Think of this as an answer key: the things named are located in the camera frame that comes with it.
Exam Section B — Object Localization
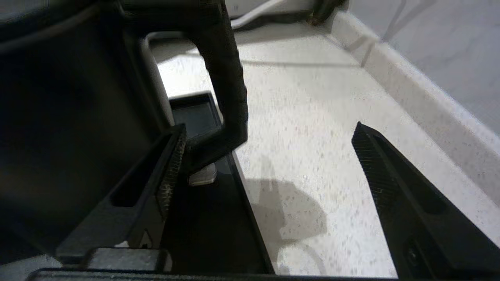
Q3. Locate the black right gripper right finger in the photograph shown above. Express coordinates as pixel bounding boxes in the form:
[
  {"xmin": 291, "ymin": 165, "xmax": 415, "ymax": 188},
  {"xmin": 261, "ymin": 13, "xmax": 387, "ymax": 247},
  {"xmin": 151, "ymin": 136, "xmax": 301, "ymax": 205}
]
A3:
[{"xmin": 352, "ymin": 122, "xmax": 500, "ymax": 281}]

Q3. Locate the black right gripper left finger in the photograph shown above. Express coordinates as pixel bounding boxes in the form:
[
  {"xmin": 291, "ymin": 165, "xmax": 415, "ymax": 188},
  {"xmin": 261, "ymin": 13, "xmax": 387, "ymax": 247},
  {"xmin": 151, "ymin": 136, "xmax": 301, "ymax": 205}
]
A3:
[{"xmin": 55, "ymin": 124, "xmax": 187, "ymax": 265}]

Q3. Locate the black electric kettle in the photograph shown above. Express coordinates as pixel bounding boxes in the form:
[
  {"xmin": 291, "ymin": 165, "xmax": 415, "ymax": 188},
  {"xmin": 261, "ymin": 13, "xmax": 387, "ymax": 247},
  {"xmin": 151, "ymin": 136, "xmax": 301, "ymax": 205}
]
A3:
[{"xmin": 0, "ymin": 0, "xmax": 249, "ymax": 258}]

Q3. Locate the black serving tray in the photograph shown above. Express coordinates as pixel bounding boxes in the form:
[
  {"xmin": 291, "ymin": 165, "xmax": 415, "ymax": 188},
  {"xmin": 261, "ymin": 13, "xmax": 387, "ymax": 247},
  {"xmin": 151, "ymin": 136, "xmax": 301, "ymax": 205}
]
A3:
[{"xmin": 160, "ymin": 92, "xmax": 275, "ymax": 274}]

